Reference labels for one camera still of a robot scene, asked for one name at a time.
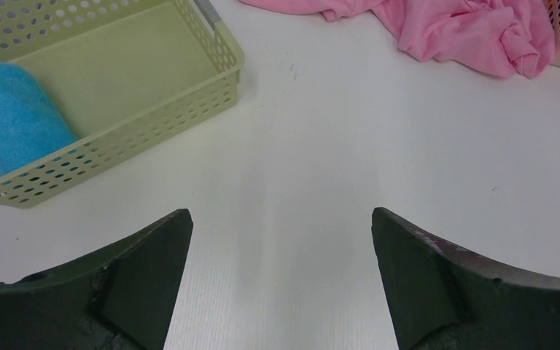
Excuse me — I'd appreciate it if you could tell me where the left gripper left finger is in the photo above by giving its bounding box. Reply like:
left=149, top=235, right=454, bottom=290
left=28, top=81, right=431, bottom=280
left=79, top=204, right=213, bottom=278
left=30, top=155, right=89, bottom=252
left=0, top=209, right=193, bottom=349

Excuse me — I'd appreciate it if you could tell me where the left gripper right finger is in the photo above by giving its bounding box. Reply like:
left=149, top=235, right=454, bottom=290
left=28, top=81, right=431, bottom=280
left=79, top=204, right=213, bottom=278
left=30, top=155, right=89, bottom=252
left=371, top=208, right=560, bottom=349

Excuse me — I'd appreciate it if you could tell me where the blue towel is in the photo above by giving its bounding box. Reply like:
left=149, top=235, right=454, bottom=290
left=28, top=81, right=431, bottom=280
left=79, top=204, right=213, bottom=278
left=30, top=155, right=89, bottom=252
left=0, top=63, right=79, bottom=177

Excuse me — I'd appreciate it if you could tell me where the green plastic basket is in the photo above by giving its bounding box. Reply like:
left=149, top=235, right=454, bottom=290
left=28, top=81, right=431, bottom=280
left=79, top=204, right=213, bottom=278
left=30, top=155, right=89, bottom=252
left=0, top=1, right=244, bottom=209

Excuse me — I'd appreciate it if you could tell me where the pink towel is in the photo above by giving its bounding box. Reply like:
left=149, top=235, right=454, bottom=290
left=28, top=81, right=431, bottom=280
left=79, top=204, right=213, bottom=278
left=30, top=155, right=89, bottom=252
left=247, top=0, right=556, bottom=79

